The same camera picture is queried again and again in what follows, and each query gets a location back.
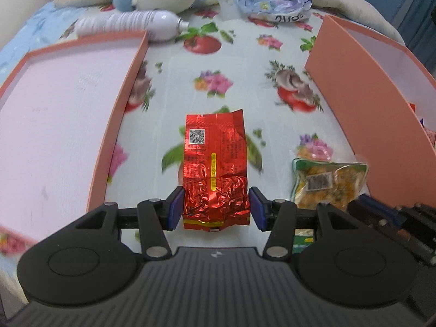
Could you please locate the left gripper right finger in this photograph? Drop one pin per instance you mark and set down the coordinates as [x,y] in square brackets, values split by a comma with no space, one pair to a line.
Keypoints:
[280,218]

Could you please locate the white spray bottle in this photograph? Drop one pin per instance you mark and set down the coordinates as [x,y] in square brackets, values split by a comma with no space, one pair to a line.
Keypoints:
[160,25]

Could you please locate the pink cardboard box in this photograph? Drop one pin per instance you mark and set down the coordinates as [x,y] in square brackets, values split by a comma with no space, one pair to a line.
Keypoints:
[384,100]

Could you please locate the green clear snack packet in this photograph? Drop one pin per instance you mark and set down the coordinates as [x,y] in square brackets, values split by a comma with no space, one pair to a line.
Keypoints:
[337,183]

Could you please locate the floral bed sheet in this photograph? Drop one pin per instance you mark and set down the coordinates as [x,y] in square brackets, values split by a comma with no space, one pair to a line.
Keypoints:
[224,66]

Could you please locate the shiny red foil packet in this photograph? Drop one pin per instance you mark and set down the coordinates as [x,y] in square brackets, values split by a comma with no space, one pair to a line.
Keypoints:
[215,172]

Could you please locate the pink box lid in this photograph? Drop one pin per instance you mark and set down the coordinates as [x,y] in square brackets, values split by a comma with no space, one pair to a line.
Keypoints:
[61,109]

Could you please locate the blue curtain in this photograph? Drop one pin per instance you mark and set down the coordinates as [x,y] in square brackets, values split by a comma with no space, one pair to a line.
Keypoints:
[415,23]

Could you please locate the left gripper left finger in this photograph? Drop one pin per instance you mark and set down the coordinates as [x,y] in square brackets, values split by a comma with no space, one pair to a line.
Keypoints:
[152,218]

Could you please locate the crumpled blue white plastic bag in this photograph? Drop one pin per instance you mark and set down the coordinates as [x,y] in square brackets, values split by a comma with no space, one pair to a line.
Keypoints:
[276,11]

